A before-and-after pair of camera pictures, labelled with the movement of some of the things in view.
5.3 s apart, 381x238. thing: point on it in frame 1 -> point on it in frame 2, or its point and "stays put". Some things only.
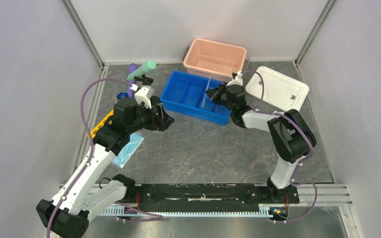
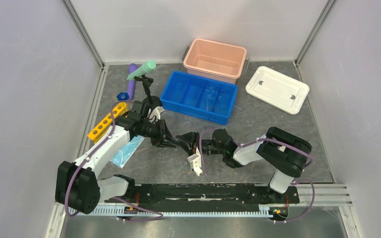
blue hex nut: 122,95 stays put
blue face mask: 128,150 stays put
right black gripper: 214,93 -> 189,141
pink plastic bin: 216,60 stays put
